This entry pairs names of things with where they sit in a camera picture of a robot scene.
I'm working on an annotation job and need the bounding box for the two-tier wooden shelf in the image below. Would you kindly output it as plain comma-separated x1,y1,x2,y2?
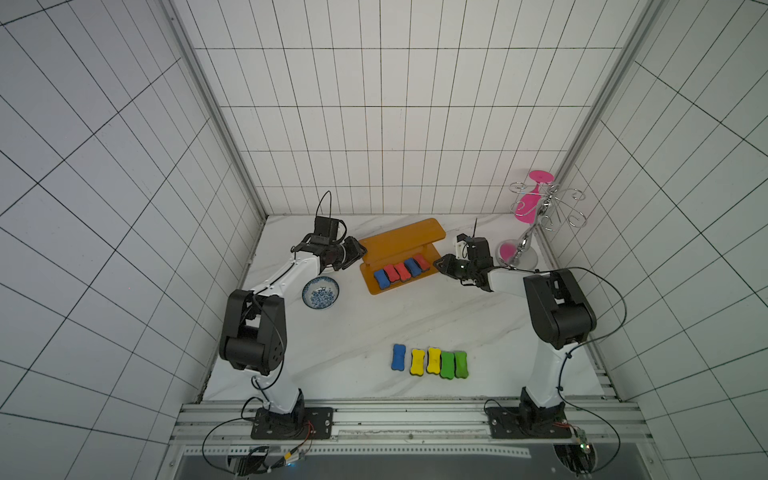
360,218,446,295

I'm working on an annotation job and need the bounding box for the red eraser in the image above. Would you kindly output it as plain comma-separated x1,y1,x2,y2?
413,254,431,272
383,265,400,283
394,263,412,282

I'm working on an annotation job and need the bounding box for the chrome glass holder stand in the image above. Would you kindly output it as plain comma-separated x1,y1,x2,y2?
496,177,588,270

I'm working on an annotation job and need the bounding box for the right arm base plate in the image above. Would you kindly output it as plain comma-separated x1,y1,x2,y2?
485,407,573,440

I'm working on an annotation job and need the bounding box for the green eraser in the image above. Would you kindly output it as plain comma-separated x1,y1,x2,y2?
454,351,469,379
439,351,456,380

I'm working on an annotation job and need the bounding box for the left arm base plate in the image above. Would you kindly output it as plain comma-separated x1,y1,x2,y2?
250,406,335,441

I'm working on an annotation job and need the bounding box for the blue floral plate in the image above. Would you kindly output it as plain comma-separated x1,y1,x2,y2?
302,276,340,310

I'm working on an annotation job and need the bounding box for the pink wine glass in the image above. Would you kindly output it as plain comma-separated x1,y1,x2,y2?
514,170,554,225

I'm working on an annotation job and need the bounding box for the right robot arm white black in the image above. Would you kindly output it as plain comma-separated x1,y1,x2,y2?
433,234,597,437

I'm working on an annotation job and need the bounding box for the aluminium mounting rail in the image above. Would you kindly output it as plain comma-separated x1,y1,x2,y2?
170,398,650,460

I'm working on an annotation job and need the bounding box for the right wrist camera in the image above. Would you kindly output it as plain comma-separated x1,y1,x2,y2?
455,234,471,259

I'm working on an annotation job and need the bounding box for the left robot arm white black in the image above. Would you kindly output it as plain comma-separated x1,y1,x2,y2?
219,215,367,430

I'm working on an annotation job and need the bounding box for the yellow eraser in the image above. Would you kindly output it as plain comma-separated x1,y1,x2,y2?
409,348,426,377
426,347,442,375

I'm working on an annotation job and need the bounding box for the blue eraser top shelf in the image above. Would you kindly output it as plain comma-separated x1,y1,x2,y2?
391,344,406,371

